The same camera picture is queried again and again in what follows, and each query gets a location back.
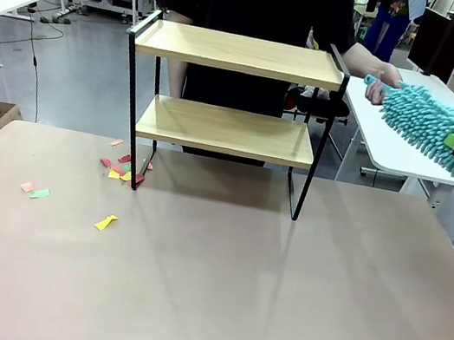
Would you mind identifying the person left hand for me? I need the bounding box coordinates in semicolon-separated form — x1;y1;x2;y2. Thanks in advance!
361;61;407;109

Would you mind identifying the large white desk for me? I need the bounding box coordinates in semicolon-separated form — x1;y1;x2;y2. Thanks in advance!
317;56;454;215

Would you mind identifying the black power strip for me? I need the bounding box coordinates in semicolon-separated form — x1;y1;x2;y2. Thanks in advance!
36;11;74;29

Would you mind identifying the black clamp pole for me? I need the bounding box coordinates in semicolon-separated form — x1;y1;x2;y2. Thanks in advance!
421;0;454;83

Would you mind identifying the person in black shirt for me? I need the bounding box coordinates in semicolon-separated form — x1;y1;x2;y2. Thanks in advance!
128;0;378;183

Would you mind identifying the black office chair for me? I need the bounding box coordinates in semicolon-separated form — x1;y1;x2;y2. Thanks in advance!
277;82;354;156

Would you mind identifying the black floor cable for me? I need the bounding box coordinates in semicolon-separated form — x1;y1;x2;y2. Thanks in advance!
0;1;69;126

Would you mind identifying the person in blue trousers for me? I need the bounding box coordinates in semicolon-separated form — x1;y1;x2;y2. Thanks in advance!
358;0;427;69

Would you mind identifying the twisted yellow paper scrap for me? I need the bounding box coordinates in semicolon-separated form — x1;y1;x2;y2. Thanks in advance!
93;212;120;234

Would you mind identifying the teal microfiber duster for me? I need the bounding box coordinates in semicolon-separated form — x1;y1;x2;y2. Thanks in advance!
349;73;454;179

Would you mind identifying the black monitor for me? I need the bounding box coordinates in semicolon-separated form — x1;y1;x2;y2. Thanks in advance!
404;5;454;87

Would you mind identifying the black frame wooden shelf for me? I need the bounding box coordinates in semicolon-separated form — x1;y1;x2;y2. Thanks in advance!
100;5;356;226

